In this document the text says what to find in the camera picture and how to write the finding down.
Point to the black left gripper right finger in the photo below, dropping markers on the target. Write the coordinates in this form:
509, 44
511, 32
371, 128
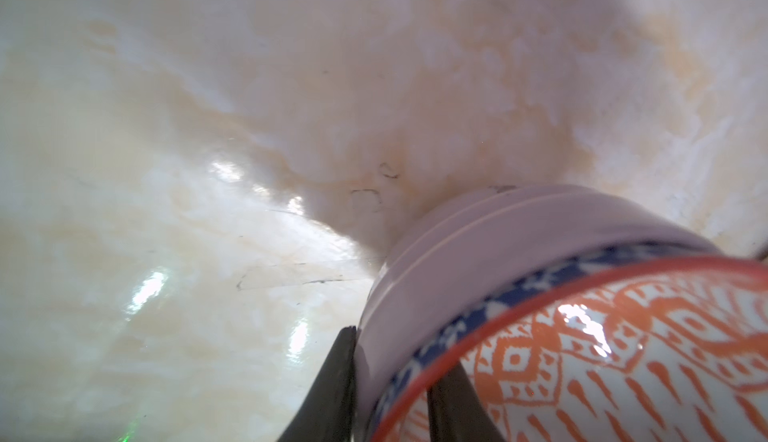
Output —
455, 411

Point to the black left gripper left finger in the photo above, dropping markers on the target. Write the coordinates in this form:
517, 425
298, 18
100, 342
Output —
327, 412

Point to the lavender bowl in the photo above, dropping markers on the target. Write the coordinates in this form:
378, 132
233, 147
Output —
474, 244

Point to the red patterned bowl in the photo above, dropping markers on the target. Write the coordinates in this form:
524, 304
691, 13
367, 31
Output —
641, 342

